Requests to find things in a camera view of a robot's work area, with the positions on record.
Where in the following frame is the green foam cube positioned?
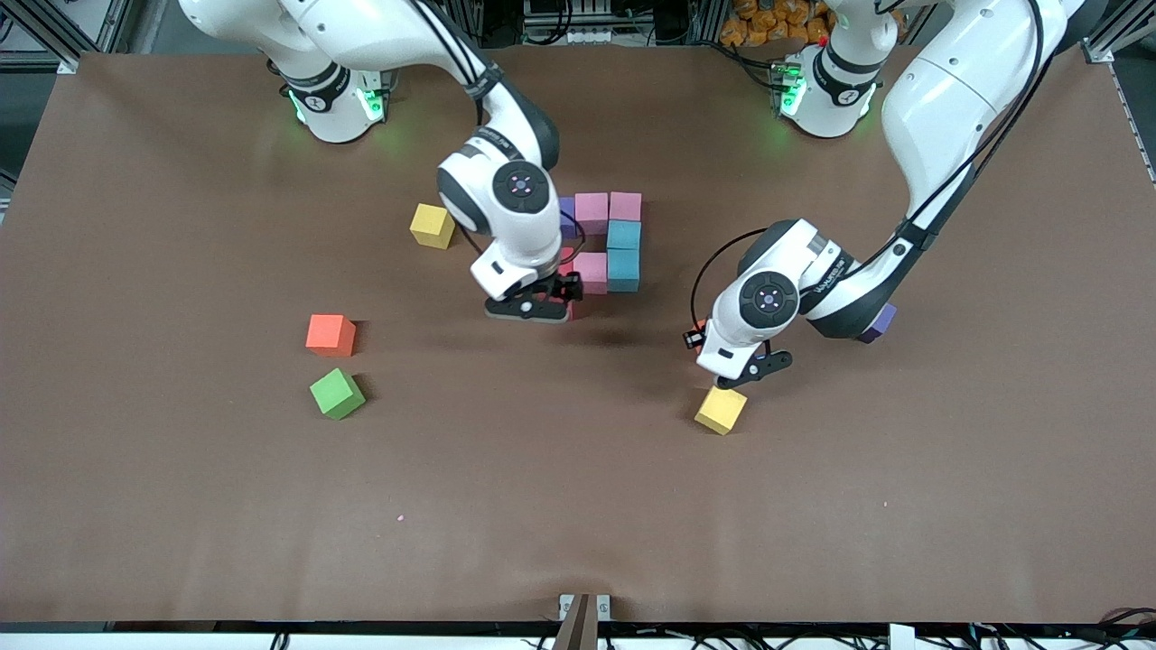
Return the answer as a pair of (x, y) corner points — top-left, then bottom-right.
(310, 367), (367, 421)

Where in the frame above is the yellow foam cube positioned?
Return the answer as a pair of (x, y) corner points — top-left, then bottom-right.
(409, 201), (458, 251)
(695, 381), (749, 436)

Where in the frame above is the white socket strip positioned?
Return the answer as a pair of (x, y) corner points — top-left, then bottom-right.
(524, 23), (633, 46)

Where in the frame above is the bag of orange snacks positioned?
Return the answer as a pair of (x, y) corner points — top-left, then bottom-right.
(720, 0), (836, 48)

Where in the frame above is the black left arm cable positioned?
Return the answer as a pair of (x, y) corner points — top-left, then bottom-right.
(690, 227), (778, 330)

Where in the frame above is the metal bracket with post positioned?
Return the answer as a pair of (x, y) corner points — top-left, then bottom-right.
(558, 593), (611, 650)

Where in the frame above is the aluminium frame strut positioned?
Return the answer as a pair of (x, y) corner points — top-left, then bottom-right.
(1084, 0), (1156, 64)
(0, 0), (82, 73)

